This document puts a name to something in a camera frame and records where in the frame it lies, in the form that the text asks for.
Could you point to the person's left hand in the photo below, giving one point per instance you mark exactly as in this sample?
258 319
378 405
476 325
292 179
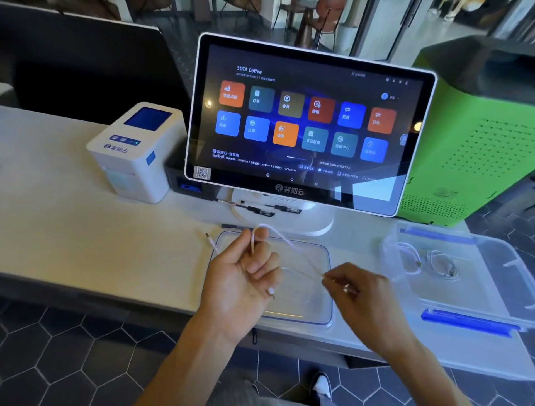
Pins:
238 288

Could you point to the person's right hand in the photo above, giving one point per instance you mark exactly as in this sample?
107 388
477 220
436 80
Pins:
372 309

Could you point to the clear container with blue clips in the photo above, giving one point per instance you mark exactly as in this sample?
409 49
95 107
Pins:
493 293

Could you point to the person's right white shoe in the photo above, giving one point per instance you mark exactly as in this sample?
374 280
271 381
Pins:
322 385

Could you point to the black receipt printer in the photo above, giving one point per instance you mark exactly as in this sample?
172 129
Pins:
179 175

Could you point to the clear plastic lid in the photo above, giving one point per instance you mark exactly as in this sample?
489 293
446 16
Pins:
292 313

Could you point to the black pen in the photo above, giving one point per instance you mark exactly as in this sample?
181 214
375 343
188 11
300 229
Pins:
234 226

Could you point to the black usb adapter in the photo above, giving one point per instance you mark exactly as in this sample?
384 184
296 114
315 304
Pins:
261 211
288 208

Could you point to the white label printer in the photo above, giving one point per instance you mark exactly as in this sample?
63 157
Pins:
133 175

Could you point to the green cabinet machine grey top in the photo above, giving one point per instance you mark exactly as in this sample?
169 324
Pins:
472 167

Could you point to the white touchscreen terminal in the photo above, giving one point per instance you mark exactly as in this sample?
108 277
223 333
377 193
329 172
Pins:
309 125

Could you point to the large black monitor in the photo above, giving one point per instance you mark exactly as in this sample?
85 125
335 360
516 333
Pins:
104 71

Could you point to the small round brown table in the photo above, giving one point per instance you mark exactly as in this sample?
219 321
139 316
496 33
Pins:
304 29

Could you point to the white planter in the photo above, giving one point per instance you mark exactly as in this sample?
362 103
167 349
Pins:
346 39

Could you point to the orange brown chair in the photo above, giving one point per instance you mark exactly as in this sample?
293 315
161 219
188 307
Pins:
330 8

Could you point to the white appliance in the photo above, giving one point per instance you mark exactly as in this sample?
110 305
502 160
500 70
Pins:
7 96

